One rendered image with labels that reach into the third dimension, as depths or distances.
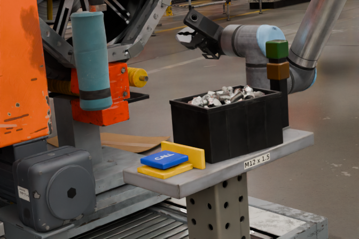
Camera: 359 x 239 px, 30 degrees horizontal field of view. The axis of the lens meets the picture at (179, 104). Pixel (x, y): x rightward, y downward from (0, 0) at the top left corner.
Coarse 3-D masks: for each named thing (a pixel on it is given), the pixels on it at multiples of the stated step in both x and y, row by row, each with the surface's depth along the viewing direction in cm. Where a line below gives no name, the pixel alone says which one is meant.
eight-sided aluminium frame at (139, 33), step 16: (160, 0) 205; (144, 16) 207; (160, 16) 206; (48, 32) 180; (128, 32) 205; (144, 32) 202; (48, 48) 185; (64, 48) 183; (112, 48) 195; (128, 48) 198; (64, 64) 189
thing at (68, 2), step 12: (72, 0) 196; (84, 0) 199; (108, 0) 207; (120, 0) 218; (132, 0) 213; (60, 12) 194; (108, 12) 220; (132, 12) 211; (60, 24) 194; (108, 24) 216; (120, 24) 211; (108, 36) 209; (120, 36) 207
